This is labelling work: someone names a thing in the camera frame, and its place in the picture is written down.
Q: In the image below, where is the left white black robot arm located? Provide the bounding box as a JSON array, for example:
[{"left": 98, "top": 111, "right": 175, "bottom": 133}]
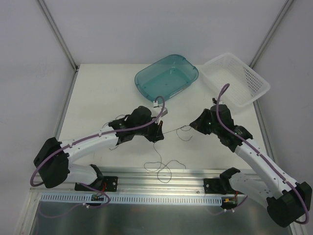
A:
[{"left": 34, "top": 105, "right": 166, "bottom": 191}]

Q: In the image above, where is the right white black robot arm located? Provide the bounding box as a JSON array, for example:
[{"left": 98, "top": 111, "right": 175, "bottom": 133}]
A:
[{"left": 190, "top": 104, "right": 313, "bottom": 228}]

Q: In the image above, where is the teal transparent plastic tub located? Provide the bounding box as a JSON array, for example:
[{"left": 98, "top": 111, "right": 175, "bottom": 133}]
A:
[{"left": 134, "top": 54, "right": 199, "bottom": 101}]

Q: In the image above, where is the white perforated plastic basket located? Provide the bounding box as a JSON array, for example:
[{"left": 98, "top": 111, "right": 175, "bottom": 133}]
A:
[{"left": 200, "top": 52, "right": 270, "bottom": 113}]

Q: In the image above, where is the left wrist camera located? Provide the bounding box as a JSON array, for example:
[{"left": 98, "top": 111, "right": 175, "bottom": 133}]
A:
[{"left": 151, "top": 101, "right": 168, "bottom": 117}]

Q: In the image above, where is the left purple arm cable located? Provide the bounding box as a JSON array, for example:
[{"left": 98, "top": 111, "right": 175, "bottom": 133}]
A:
[{"left": 30, "top": 95, "right": 165, "bottom": 188}]

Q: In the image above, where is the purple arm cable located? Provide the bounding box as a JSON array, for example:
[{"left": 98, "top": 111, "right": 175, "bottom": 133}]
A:
[
  {"left": 216, "top": 83, "right": 311, "bottom": 225},
  {"left": 30, "top": 95, "right": 165, "bottom": 188}
]

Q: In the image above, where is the thin tangled cable bundle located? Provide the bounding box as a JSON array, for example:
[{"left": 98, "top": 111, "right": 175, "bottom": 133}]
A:
[{"left": 101, "top": 115, "right": 128, "bottom": 151}]

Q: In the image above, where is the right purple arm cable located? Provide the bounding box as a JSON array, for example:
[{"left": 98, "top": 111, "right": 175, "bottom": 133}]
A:
[{"left": 216, "top": 83, "right": 311, "bottom": 225}]

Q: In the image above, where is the aluminium mounting rail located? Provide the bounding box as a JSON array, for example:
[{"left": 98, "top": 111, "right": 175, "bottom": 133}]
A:
[{"left": 31, "top": 166, "right": 293, "bottom": 194}]

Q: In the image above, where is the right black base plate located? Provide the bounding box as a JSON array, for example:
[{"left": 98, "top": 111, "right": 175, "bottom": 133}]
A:
[{"left": 203, "top": 178, "right": 238, "bottom": 195}]

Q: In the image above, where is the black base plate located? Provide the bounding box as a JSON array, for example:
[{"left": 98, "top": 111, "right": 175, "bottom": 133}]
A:
[
  {"left": 203, "top": 178, "right": 238, "bottom": 195},
  {"left": 74, "top": 176, "right": 118, "bottom": 192}
]

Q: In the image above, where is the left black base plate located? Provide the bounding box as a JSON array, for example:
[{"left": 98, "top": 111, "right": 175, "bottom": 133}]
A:
[{"left": 74, "top": 176, "right": 118, "bottom": 192}]

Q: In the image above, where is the left aluminium frame post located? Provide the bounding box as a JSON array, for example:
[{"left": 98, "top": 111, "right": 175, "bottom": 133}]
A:
[{"left": 36, "top": 0, "right": 79, "bottom": 71}]

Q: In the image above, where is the aluminium frame post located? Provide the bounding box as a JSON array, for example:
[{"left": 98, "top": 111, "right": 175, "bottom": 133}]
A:
[
  {"left": 36, "top": 0, "right": 79, "bottom": 71},
  {"left": 249, "top": 0, "right": 295, "bottom": 69}
]

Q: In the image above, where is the white slotted cable duct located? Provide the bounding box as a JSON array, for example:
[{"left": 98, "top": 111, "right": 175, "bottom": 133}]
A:
[{"left": 40, "top": 193, "right": 222, "bottom": 206}]

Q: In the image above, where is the right aluminium frame post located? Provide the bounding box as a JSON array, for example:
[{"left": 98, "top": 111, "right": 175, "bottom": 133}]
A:
[{"left": 249, "top": 0, "right": 295, "bottom": 69}]

